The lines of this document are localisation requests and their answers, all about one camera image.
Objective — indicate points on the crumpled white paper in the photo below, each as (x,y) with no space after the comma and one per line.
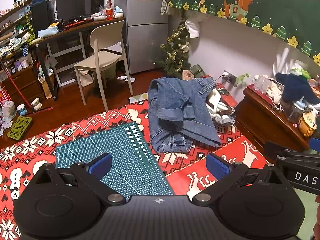
(126,78)

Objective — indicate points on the white charger plug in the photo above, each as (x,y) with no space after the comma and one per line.
(226,75)

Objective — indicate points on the hanging white cloth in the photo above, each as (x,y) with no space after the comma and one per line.
(193,28)

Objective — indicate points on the green storage bin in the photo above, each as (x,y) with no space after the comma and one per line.
(110,71)

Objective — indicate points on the dark desk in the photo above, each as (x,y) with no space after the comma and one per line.
(75,31)

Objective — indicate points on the folded light blue cloth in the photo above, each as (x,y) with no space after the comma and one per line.
(48,32)

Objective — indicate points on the blue denim shorts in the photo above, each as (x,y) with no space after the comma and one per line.
(170,95)

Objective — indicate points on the green plant sprig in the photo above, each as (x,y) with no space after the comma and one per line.
(243,77)

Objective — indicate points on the white waste bin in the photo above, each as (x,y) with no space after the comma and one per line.
(85,78)

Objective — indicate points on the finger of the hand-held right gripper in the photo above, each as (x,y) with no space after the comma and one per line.
(315,145)
(275,147)

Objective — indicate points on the cluttered wall shelf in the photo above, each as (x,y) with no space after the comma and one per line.
(15,11)

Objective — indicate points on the long cardboard tube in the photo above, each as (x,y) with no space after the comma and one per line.
(8,37)

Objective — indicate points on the red paper cup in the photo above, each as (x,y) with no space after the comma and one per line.
(109,14)

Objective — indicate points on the striped knit sweater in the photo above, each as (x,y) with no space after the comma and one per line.
(225,116)

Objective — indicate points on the white ceramic bowl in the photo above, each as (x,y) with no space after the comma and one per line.
(37,102)

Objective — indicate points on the grey refrigerator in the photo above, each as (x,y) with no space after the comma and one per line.
(145,42)

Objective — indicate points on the red patterned blanket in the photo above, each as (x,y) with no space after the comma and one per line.
(37,150)

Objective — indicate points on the white plastic bags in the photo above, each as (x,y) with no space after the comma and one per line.
(282,62)

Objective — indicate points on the black keyboard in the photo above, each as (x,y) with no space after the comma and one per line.
(75,24)

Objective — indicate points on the wooden drawer cabinet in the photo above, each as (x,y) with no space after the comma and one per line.
(22,82)

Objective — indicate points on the wooden nightstand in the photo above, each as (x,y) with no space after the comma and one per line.
(262,115)

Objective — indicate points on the navy knit hat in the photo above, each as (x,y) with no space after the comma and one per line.
(295,87)

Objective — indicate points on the green plastic tray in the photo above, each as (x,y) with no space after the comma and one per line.
(20,127)

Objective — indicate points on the clear plastic cups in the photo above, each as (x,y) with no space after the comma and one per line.
(261,82)

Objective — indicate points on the white sweater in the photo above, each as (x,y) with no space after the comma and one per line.
(215,97)

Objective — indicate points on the green toy crane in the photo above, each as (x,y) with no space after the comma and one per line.
(30,30)

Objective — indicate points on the green cutting mat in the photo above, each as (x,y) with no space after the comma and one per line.
(125,155)

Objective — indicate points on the small wooden box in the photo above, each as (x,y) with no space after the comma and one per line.
(188,75)

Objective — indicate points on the brown paper bag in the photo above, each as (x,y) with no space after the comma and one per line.
(46,85)

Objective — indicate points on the beige plastic chair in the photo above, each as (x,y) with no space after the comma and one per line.
(107,36)

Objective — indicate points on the black computer monitor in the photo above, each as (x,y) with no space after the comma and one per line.
(80,5)

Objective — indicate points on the black computer tower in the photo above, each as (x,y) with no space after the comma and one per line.
(42,17)

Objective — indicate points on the small Christmas tree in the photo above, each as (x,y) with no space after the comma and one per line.
(176,52)

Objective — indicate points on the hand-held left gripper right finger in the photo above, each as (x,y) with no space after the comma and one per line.
(217,166)

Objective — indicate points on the green printed wall cloth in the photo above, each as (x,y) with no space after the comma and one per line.
(275,0)

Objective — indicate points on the red print plastic bag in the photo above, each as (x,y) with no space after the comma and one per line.
(3,127)

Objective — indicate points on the blue and white bowl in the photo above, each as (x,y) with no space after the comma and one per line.
(21,110)

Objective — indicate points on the red cardboard box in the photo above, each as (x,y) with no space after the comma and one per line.
(5,96)

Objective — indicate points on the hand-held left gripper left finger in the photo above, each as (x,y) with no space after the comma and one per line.
(101,166)

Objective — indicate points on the white sack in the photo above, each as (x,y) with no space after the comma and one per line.
(8,112)

